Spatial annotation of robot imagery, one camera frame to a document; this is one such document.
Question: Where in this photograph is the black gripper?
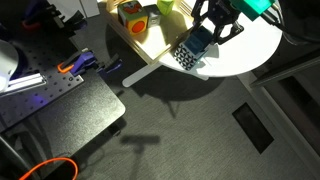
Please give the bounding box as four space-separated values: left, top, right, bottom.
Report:
190 0 245 46

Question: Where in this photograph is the blue block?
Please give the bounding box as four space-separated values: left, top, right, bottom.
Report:
184 25 214 56

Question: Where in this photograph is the lime green block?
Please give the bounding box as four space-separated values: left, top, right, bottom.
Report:
156 0 175 16

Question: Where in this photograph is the wooden tray box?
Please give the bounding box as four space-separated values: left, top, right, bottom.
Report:
106 0 201 66

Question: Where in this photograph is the white box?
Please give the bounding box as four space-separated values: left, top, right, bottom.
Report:
79 0 101 18
48 0 84 22

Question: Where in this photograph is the black white patterned cube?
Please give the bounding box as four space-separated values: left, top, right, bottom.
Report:
173 41 209 72

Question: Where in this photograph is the grey cube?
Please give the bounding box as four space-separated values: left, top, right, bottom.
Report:
143 4 163 28

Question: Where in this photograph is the colourful picture cube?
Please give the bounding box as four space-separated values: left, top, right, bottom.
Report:
117 0 149 35

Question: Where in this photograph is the dark shelving unit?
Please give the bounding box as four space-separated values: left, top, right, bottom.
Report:
249 49 320 89

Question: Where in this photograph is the white table base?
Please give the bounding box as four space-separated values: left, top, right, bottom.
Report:
121 61 209 88

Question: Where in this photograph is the dark floor hatch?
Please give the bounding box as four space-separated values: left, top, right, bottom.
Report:
232 102 275 155

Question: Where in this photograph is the black breadboard plate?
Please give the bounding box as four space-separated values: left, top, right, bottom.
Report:
19 69 127 161

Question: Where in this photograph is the aluminium extrusion bar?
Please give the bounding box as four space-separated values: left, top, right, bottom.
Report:
0 73 48 95

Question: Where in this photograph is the perforated metal breadboard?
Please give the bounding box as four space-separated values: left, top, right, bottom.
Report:
0 33 84 132

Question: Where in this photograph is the green camera box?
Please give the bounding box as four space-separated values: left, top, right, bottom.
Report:
229 0 276 22

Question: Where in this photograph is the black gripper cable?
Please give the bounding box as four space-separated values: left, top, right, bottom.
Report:
266 1 320 46

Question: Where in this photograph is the orange handled tool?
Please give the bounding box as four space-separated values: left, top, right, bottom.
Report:
57 49 124 77

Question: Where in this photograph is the orange cable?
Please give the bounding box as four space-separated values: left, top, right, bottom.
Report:
18 157 80 180

